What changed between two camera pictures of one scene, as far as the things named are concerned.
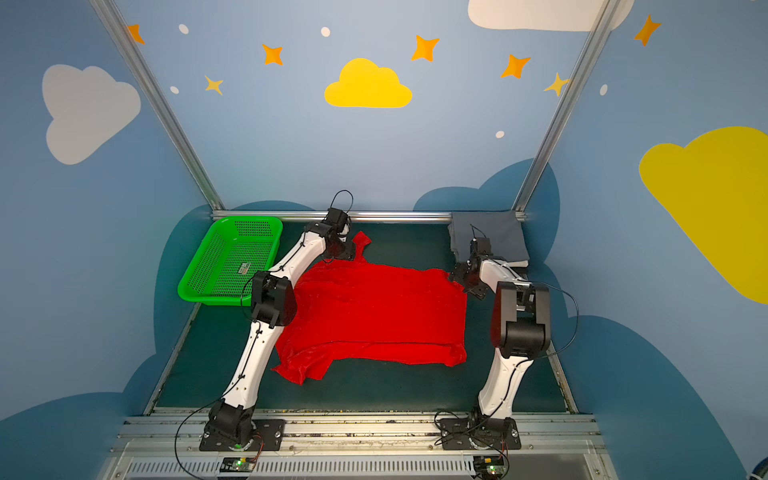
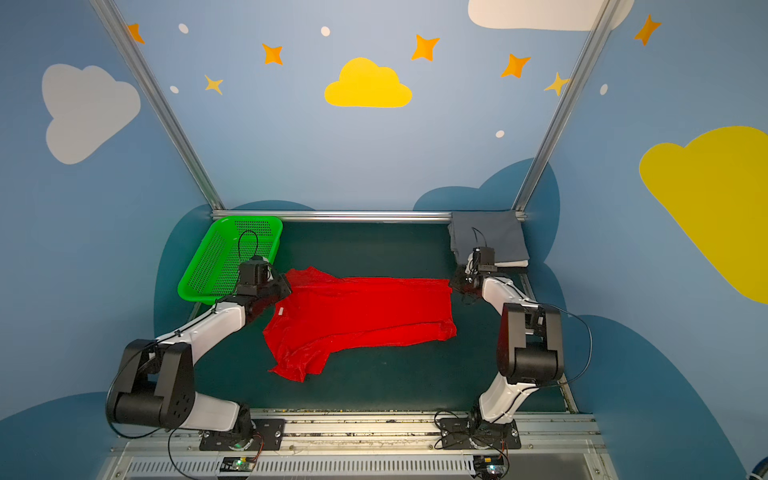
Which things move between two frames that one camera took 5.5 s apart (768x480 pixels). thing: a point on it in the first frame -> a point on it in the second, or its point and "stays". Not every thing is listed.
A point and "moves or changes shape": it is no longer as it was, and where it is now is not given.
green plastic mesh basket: x=234 y=249 stays
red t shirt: x=353 y=311 moves or changes shape
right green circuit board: x=490 y=466 stays
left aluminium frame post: x=158 y=105 stays
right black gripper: x=462 y=276 stays
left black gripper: x=342 y=250 -> x=275 y=290
